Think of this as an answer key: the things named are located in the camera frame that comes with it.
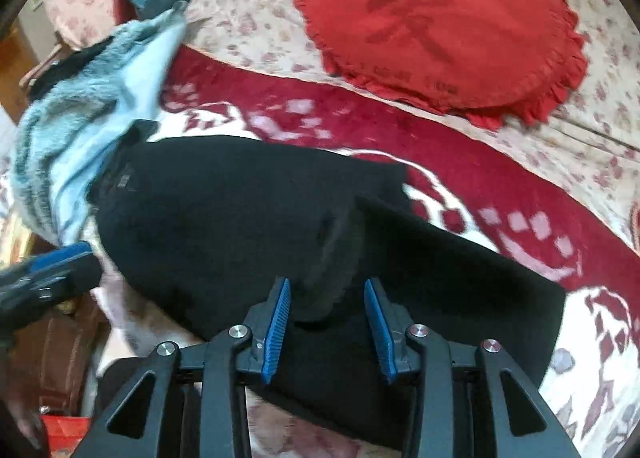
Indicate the red round ruffled cushion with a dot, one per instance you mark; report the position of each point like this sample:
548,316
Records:
440,23

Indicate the brown bag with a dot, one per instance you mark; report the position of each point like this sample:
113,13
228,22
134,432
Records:
60,353

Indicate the red plastic bag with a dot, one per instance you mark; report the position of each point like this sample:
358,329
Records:
65,430

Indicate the black pants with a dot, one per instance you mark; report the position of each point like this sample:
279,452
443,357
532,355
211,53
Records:
225,218

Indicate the floral bed sheet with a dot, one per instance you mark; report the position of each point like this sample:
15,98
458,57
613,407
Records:
240,13

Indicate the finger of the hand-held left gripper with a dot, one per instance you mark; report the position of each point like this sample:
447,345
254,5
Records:
55,270

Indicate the dark cloth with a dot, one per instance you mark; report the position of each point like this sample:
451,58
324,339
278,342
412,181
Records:
65,68

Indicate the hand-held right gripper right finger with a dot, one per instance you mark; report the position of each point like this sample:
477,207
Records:
380,333

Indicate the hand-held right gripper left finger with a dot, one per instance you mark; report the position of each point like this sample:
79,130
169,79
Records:
277,333

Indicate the red and white plush blanket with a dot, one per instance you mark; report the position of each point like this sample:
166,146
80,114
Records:
350,118

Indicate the light blue fluffy garment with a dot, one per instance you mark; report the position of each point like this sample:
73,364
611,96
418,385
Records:
75,103

